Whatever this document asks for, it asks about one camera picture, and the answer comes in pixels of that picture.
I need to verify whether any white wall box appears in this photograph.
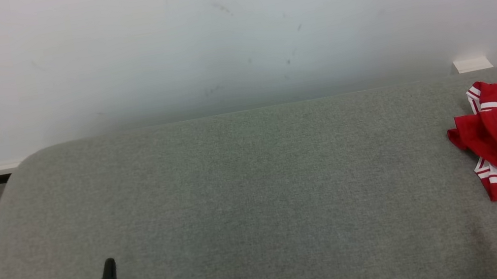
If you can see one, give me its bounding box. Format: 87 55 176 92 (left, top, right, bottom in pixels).
453 55 494 75

